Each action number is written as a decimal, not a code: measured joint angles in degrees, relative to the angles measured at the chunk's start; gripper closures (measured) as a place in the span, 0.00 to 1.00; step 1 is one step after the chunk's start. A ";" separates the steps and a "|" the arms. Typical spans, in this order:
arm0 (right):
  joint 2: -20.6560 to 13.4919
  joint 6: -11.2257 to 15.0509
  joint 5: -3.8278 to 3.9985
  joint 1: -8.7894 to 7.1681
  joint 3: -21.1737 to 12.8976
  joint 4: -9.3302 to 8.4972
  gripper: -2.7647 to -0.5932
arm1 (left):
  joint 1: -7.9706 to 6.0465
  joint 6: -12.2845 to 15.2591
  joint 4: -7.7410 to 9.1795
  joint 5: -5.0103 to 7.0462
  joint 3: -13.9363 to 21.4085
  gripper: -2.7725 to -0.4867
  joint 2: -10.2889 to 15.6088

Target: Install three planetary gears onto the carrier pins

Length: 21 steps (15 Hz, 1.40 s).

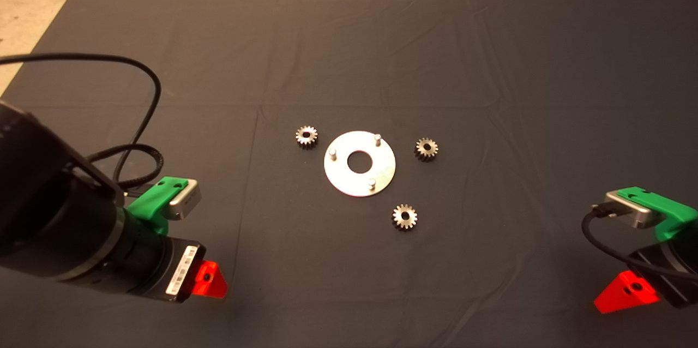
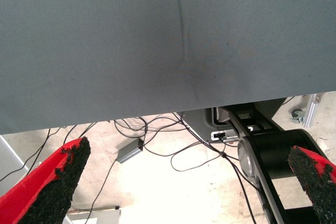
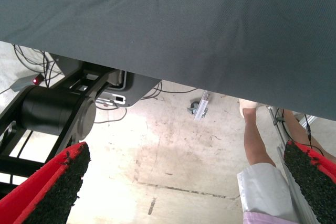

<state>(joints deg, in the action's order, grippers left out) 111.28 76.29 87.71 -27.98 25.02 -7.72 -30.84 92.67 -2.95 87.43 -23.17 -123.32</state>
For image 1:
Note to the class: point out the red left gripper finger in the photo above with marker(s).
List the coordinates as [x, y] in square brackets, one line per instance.
[210, 282]

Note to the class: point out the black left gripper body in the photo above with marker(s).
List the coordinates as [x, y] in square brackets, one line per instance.
[177, 271]

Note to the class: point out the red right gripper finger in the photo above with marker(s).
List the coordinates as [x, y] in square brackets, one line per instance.
[624, 296]

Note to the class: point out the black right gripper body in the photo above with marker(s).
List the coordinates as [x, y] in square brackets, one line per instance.
[676, 288]

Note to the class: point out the small steel planetary gear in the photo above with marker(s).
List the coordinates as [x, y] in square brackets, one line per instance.
[432, 154]
[411, 223]
[301, 142]

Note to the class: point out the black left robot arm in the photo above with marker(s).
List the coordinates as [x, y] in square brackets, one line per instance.
[43, 200]

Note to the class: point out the round metal carrier plate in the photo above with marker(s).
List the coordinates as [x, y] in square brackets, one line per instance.
[343, 176]

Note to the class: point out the dark grey table cloth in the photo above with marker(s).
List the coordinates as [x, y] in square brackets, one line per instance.
[349, 53]

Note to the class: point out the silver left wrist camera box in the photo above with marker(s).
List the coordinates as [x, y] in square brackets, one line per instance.
[185, 200]

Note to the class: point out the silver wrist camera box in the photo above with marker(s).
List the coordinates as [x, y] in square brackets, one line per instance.
[635, 214]
[185, 200]

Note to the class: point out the green left camera mount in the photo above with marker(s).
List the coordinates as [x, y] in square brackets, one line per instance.
[150, 203]

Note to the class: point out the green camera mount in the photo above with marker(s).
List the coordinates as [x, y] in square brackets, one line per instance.
[150, 203]
[665, 206]

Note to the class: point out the green right camera mount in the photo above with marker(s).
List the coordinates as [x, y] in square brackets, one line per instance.
[665, 206]

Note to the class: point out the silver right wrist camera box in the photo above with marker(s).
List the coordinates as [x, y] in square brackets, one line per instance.
[635, 214]

